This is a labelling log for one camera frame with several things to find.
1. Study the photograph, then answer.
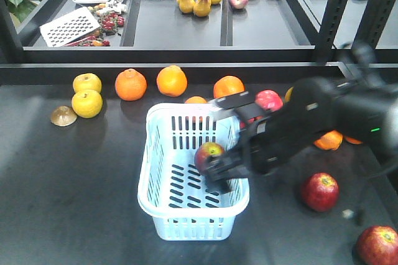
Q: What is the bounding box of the yellow apple front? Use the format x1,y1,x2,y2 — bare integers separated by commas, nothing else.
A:
72,90,103,119

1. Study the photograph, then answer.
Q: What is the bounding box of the dark red apple front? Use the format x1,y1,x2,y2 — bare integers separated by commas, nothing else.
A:
355,226,397,265

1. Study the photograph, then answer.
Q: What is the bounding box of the orange far right front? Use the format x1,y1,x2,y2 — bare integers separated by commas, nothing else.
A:
343,136,363,145

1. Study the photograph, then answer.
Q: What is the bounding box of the orange behind pink apples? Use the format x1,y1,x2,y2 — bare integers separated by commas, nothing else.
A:
213,75,245,98

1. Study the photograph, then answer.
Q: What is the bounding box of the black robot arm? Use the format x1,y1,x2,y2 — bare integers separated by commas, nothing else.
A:
205,41,397,182

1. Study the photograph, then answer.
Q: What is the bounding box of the yellow brown pear middle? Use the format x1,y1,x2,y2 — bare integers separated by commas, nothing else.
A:
193,0,211,17

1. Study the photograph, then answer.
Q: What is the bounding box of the orange with knob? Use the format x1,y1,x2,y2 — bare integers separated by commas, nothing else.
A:
156,65,188,97
114,68,147,101

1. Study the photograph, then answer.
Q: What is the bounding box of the yellow apple back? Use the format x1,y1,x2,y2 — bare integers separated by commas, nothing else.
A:
72,73,102,93

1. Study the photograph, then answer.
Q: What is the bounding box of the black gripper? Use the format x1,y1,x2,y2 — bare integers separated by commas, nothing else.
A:
203,77,338,192

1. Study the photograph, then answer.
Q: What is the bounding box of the orange with knob left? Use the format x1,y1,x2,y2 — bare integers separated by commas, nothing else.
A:
114,68,147,101

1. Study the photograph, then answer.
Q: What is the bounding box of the small orange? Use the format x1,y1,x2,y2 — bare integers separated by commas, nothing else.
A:
185,96,207,104

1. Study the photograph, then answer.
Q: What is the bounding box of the dark red apple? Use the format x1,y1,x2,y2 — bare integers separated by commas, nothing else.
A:
300,172,340,212
194,142,224,174
355,226,397,265

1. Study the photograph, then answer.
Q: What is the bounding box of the yellow apple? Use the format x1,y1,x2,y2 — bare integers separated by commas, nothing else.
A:
72,73,102,93
72,90,103,119

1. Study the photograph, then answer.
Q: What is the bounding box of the white perforated panel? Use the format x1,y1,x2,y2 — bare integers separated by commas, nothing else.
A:
40,7,100,47

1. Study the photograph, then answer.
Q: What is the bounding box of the pink red apple right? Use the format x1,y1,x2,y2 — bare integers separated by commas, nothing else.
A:
255,90,284,111

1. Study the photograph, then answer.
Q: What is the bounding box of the orange with knob right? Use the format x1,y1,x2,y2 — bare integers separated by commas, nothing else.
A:
156,65,188,97

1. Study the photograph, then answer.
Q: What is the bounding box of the light blue plastic basket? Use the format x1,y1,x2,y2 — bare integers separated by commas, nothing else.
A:
137,103,249,241

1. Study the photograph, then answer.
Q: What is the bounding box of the yellow brown pear left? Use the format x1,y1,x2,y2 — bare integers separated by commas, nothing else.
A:
176,0,195,14

